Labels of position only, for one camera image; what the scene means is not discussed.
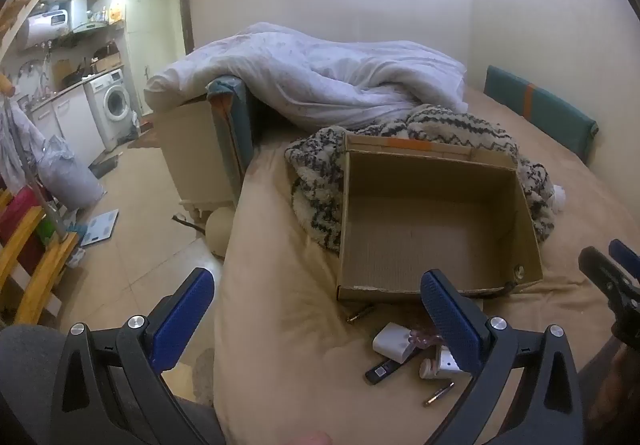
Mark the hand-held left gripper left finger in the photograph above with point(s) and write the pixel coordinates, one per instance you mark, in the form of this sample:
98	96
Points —
180	315

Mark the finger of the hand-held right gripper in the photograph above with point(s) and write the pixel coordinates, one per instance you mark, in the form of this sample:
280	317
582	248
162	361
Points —
600	270
627	257

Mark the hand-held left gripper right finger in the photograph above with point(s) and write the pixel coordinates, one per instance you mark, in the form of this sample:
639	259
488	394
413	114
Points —
450	320

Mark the pink hair claw clip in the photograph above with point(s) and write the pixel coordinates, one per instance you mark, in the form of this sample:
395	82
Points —
422	339

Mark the white pink plastic case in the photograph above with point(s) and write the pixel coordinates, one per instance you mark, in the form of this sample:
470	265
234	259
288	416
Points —
435	365

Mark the white charger plug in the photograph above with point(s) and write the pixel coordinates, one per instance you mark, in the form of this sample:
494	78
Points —
395	340

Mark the dark gold battery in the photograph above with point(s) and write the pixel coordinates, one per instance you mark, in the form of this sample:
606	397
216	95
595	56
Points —
361	313
439	394

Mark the black lighter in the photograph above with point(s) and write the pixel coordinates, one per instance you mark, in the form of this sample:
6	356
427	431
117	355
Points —
382	371

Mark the cardboard box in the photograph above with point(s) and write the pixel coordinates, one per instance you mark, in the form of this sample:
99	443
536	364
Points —
425	225

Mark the person's right hand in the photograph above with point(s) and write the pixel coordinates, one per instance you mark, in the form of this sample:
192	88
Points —
617	385

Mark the white fluffy pompom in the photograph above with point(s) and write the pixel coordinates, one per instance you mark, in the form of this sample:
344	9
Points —
560	199

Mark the beige round bed leg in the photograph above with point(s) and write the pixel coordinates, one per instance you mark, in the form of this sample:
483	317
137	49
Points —
219	230

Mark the bathroom scale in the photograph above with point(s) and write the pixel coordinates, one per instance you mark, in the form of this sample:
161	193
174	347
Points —
100	227

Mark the yellow wooden chair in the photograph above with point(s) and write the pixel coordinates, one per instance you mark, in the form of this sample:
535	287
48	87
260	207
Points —
45	270

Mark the beige bed footboard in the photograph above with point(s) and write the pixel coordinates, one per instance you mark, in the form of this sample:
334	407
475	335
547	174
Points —
195	155

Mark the teal cushion with orange stripe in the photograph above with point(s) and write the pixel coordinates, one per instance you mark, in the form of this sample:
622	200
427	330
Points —
550	110

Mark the dark floor tray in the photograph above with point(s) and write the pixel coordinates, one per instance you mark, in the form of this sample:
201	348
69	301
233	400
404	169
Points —
105	165

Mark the grey stuffed bag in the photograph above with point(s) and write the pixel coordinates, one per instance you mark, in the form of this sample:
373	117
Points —
70	175

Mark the red cloth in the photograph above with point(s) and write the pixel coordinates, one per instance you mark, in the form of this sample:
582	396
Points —
25	220

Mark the black cream patterned blanket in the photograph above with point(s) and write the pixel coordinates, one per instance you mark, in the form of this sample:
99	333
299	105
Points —
315	175

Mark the worn teal cushion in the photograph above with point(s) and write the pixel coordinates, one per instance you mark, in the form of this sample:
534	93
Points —
237	125

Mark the white kitchen base cabinet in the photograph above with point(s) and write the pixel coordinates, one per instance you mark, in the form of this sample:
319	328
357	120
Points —
70	125

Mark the white washing machine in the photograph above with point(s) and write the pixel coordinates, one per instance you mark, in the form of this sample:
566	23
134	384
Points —
112	105

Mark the white hanging garment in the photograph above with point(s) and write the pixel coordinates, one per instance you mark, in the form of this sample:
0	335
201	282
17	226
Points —
20	145

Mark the white duvet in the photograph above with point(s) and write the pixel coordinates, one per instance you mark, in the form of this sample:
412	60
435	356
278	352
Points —
310	70

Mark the dark brown door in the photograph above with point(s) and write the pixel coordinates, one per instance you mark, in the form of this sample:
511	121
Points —
186	15

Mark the white water heater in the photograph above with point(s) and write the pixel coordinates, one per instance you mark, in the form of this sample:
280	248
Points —
42	30

